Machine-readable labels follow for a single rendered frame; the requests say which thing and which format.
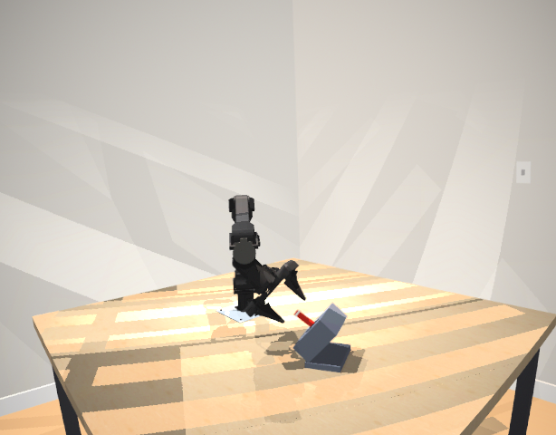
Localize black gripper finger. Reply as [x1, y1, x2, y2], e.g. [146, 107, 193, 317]
[254, 302, 285, 324]
[283, 270, 307, 301]

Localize grey sloped panel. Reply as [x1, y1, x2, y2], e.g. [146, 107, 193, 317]
[293, 303, 350, 372]

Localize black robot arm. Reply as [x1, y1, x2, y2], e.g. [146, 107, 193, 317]
[228, 195, 260, 312]

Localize red square peg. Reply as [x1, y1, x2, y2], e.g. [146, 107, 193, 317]
[295, 310, 314, 327]

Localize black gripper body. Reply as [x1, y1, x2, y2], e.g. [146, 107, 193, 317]
[244, 260, 299, 317]

